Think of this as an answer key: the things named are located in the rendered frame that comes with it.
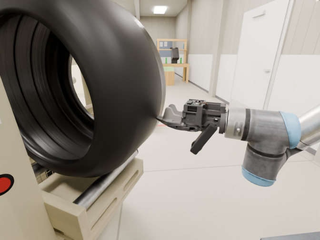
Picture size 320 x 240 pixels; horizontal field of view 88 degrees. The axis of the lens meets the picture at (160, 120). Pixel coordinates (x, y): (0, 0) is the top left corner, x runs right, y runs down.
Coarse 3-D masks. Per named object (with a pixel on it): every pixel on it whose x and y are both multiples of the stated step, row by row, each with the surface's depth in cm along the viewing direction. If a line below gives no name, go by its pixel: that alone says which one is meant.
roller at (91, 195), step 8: (136, 152) 73; (128, 160) 67; (120, 168) 62; (104, 176) 56; (112, 176) 58; (96, 184) 53; (104, 184) 54; (88, 192) 50; (96, 192) 51; (80, 200) 47; (88, 200) 48
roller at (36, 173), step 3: (33, 165) 62; (36, 165) 62; (39, 165) 62; (33, 168) 61; (36, 168) 61; (39, 168) 62; (42, 168) 63; (45, 168) 64; (36, 171) 61; (39, 171) 62; (42, 171) 63; (36, 174) 61; (39, 174) 62
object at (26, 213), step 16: (0, 80) 32; (0, 96) 32; (0, 112) 32; (0, 128) 32; (16, 128) 35; (0, 144) 33; (16, 144) 35; (0, 160) 33; (16, 160) 36; (0, 176) 34; (16, 176) 36; (32, 176) 40; (16, 192) 37; (32, 192) 40; (0, 208) 34; (16, 208) 37; (32, 208) 41; (0, 224) 35; (16, 224) 38; (32, 224) 41; (48, 224) 45
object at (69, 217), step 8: (48, 200) 44; (56, 200) 44; (64, 200) 44; (48, 208) 44; (56, 208) 42; (64, 208) 42; (72, 208) 42; (80, 208) 42; (56, 216) 43; (64, 216) 42; (72, 216) 40; (80, 216) 40; (56, 224) 45; (64, 224) 43; (72, 224) 42; (80, 224) 41; (88, 224) 44; (64, 232) 45; (72, 232) 43; (80, 232) 42; (88, 232) 44
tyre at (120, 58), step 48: (0, 0) 38; (48, 0) 34; (96, 0) 37; (0, 48) 56; (48, 48) 70; (96, 48) 34; (144, 48) 45; (48, 96) 77; (96, 96) 37; (144, 96) 42; (48, 144) 68; (96, 144) 43
